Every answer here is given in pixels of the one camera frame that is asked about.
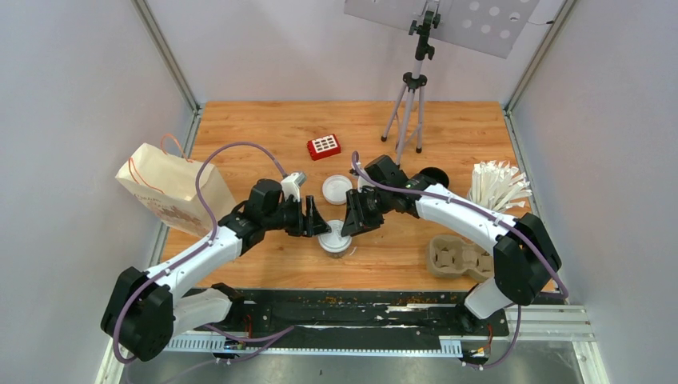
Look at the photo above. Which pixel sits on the brown paper bag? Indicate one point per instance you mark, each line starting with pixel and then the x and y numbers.
pixel 173 188

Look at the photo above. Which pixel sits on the tripod stand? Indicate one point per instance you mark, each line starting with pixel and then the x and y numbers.
pixel 414 83

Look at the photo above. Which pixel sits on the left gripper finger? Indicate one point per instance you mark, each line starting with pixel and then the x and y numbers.
pixel 315 228
pixel 311 210

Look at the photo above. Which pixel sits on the cardboard cup carrier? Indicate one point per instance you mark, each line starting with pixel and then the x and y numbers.
pixel 450 256

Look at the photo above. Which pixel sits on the brown coffee cup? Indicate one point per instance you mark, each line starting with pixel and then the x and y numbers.
pixel 337 255

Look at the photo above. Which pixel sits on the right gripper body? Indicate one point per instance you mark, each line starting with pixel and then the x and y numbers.
pixel 375 201

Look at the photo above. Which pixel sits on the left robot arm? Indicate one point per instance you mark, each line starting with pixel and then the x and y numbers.
pixel 147 309

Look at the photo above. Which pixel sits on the paper cup of straws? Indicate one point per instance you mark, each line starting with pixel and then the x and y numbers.
pixel 498 186

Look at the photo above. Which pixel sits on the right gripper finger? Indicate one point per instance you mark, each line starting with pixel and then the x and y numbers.
pixel 353 210
pixel 364 225

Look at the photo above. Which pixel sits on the white perforated board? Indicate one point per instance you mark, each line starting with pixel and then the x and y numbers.
pixel 487 26

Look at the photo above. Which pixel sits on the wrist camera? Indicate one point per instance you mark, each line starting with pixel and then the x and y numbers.
pixel 363 183
pixel 291 185

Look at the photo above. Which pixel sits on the white plastic cup lid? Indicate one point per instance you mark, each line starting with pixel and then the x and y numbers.
pixel 335 241

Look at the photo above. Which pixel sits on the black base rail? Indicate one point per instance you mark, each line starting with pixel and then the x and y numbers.
pixel 369 320

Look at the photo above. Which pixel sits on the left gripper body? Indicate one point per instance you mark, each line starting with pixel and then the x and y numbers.
pixel 295 222

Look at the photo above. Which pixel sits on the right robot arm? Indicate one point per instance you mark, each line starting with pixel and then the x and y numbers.
pixel 524 257

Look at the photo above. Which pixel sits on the red white block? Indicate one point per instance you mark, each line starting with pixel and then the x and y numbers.
pixel 323 147

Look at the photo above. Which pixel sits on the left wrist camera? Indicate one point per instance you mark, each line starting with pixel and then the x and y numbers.
pixel 291 185

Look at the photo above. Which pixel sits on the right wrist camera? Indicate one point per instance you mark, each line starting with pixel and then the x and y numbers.
pixel 363 183

